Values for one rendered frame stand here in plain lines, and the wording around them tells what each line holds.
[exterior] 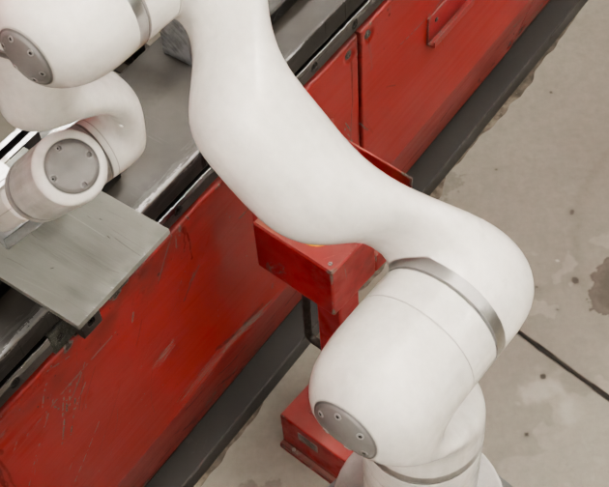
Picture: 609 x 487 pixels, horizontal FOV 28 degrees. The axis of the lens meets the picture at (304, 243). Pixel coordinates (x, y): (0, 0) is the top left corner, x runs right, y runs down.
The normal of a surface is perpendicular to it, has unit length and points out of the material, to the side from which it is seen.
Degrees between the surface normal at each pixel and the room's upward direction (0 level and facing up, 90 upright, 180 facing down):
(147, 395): 90
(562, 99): 0
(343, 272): 90
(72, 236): 0
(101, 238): 0
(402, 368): 21
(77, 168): 40
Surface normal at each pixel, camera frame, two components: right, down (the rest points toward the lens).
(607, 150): -0.05, -0.59
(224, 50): -0.47, -0.12
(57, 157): 0.39, -0.11
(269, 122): 0.24, 0.05
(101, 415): 0.81, 0.44
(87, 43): 0.48, 0.36
